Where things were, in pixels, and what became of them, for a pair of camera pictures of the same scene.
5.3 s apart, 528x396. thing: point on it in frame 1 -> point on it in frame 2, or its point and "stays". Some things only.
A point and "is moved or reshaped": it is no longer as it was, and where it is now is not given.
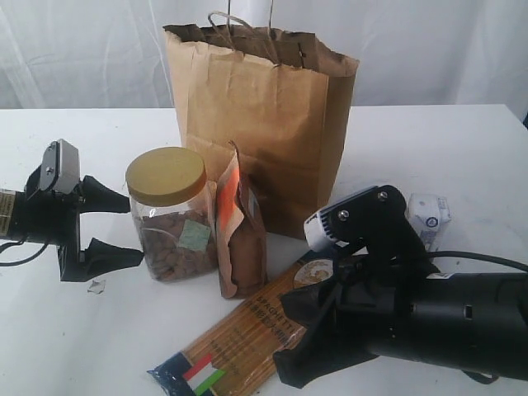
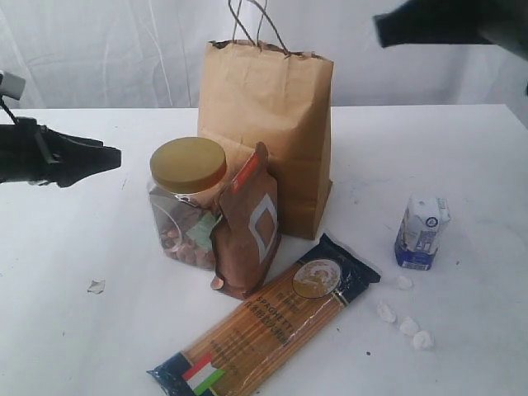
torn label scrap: [96, 287] stays
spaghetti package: [241, 351] stays
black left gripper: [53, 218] -> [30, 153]
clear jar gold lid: [174, 208] is moved or reshaped
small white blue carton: [426, 213] stays
